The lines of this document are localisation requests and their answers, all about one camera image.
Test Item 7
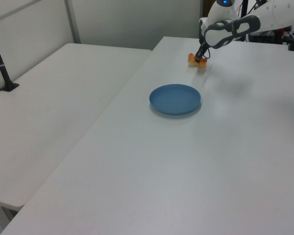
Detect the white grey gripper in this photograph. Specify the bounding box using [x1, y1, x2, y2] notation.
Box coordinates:
[195, 17, 237, 63]

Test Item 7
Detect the orange-brown bread roll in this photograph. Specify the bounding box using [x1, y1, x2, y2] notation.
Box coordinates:
[187, 52, 208, 69]

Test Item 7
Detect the brown wooden panel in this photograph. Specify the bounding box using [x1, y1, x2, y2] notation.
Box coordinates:
[202, 0, 213, 18]

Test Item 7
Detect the blue round plate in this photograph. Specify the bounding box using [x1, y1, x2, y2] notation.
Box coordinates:
[148, 84, 202, 117]

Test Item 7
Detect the black vertical stand pole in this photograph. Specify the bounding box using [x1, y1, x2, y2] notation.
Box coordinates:
[241, 0, 249, 42]

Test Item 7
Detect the dark electronics rack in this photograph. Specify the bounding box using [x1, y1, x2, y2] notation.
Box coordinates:
[247, 28, 294, 45]

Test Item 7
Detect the white side table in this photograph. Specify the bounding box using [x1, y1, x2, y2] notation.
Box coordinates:
[0, 43, 153, 212]

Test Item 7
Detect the grey partition frame post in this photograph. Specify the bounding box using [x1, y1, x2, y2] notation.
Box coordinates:
[64, 0, 81, 45]

